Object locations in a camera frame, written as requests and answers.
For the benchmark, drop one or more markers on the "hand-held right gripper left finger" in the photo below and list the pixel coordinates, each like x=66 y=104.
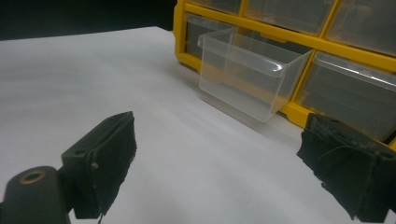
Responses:
x=109 y=155

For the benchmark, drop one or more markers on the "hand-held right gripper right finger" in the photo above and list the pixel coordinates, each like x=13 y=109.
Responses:
x=351 y=168

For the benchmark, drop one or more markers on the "yellow drawer organizer cabinet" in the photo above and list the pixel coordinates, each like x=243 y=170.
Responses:
x=314 y=39

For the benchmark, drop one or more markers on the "transparent plastic drawer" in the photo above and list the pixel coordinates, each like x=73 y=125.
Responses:
x=246 y=84

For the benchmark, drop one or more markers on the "group of clear drawers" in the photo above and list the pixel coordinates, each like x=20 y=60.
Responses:
x=351 y=93

